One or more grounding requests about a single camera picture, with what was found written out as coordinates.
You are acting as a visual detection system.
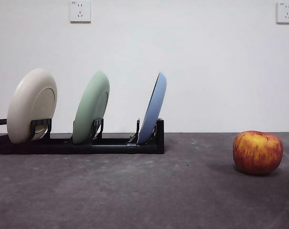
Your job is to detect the blue plate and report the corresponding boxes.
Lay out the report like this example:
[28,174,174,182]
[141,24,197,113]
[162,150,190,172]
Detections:
[137,72,167,145]

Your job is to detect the red yellow apple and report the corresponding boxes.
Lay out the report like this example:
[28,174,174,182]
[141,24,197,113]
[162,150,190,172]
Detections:
[232,130,284,176]

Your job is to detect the beige plate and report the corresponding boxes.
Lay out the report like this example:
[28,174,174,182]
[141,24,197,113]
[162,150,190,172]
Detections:
[7,68,58,145]

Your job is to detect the white wall socket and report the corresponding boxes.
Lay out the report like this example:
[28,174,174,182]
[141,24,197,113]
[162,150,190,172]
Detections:
[69,0,92,23]
[276,2,289,24]

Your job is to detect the green plate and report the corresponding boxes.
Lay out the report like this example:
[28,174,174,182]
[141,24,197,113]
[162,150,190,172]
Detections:
[72,71,110,145]

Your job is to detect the black plate rack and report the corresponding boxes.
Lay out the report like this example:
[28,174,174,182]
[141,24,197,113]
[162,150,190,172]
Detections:
[0,117,165,155]

